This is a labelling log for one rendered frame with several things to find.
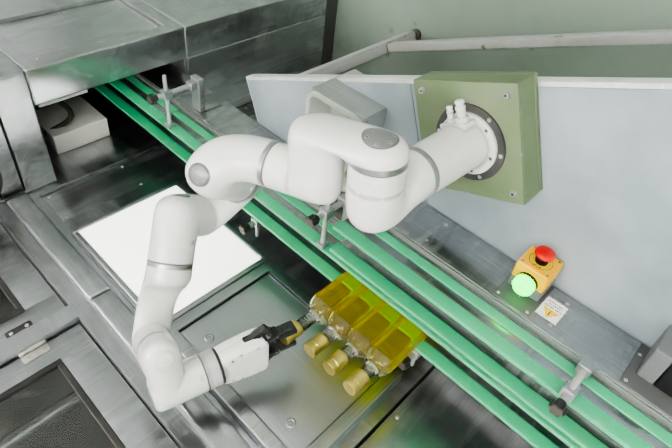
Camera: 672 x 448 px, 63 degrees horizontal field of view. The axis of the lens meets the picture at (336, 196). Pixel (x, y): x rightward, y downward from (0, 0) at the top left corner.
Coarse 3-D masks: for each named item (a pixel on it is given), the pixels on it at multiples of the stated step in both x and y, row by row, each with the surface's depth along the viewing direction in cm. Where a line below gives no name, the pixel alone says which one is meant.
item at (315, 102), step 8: (312, 96) 128; (320, 96) 126; (312, 104) 131; (320, 104) 133; (328, 104) 125; (336, 104) 124; (312, 112) 133; (320, 112) 135; (328, 112) 137; (336, 112) 135; (344, 112) 123; (360, 120) 123; (344, 168) 140; (344, 176) 138; (344, 184) 136
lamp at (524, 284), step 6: (516, 276) 108; (522, 276) 107; (528, 276) 107; (516, 282) 107; (522, 282) 106; (528, 282) 106; (534, 282) 106; (516, 288) 107; (522, 288) 106; (528, 288) 106; (534, 288) 107; (522, 294) 107; (528, 294) 106
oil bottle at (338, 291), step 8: (336, 280) 125; (344, 280) 125; (352, 280) 125; (328, 288) 123; (336, 288) 123; (344, 288) 123; (352, 288) 123; (360, 288) 125; (320, 296) 121; (328, 296) 121; (336, 296) 121; (344, 296) 121; (312, 304) 120; (320, 304) 119; (328, 304) 119; (336, 304) 120; (320, 312) 118; (328, 312) 119; (320, 320) 119
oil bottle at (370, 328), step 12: (372, 312) 119; (384, 312) 119; (396, 312) 120; (360, 324) 116; (372, 324) 117; (384, 324) 117; (348, 336) 115; (360, 336) 114; (372, 336) 114; (360, 348) 113
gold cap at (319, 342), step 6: (318, 336) 114; (324, 336) 114; (306, 342) 114; (312, 342) 113; (318, 342) 113; (324, 342) 114; (306, 348) 114; (312, 348) 112; (318, 348) 113; (324, 348) 114; (312, 354) 113
